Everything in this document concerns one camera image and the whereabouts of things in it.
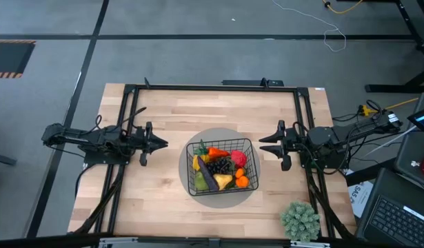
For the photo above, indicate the black desk legs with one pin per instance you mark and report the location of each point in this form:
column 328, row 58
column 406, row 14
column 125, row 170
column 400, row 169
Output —
column 387, row 88

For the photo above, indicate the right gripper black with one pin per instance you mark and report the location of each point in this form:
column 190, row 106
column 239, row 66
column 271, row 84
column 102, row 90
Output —
column 288, row 144

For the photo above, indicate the round grey placemat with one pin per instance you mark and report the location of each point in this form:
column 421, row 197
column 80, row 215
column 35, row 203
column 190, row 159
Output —
column 218, row 201

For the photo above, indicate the grey closed laptop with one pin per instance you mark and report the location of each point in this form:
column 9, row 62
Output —
column 410, row 155

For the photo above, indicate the green artificial plant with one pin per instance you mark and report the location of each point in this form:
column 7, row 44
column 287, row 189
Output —
column 300, row 222

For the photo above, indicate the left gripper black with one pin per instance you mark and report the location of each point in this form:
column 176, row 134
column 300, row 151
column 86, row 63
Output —
column 147, row 144

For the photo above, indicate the silver metal strut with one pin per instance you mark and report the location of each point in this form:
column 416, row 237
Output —
column 310, row 245
column 118, row 241

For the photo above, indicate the dark green cucumber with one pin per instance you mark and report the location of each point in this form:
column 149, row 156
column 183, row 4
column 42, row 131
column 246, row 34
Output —
column 233, row 184

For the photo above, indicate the tablet with lit screen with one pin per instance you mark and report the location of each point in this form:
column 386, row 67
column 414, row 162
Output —
column 423, row 118

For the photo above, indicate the red bell pepper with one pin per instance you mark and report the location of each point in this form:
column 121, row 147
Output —
column 238, row 158

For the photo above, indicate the black aluminium table frame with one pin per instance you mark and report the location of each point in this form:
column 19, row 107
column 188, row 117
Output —
column 215, row 88

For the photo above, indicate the dark purple grape bunch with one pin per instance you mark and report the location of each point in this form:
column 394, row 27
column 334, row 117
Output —
column 218, row 165

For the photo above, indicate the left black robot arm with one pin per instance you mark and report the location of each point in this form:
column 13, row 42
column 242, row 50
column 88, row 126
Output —
column 101, row 139

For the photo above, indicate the white paper sign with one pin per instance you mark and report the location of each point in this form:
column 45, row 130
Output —
column 360, row 198

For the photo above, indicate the black laptop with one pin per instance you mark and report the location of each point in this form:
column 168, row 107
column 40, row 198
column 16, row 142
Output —
column 394, row 220

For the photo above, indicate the green pear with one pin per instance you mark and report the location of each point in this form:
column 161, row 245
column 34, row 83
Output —
column 199, row 182

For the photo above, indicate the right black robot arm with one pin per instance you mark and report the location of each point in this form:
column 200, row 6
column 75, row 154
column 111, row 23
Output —
column 322, row 136

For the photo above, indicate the grey stand foot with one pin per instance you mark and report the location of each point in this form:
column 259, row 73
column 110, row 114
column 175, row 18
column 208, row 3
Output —
column 3, row 159

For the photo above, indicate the yellow pear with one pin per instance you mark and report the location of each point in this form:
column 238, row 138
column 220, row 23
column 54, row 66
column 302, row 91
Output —
column 222, row 180

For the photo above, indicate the orange carrot with green leaves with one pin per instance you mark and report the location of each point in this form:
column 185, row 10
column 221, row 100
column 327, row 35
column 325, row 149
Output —
column 216, row 152

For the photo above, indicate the tangerine cluster with stem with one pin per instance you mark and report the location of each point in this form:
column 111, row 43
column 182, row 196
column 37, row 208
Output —
column 242, row 181

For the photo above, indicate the black mount bracket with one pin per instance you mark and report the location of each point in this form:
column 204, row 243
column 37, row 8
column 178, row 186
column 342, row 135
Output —
column 246, row 83

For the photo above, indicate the purple eggplant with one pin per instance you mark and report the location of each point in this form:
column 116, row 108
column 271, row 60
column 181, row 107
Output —
column 208, row 175

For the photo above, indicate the hazard-striped floor hatch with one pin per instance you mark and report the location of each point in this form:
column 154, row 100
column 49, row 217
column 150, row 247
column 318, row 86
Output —
column 10, row 56

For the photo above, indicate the yellow bell pepper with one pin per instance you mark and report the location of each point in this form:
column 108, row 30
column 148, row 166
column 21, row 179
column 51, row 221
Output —
column 196, row 162

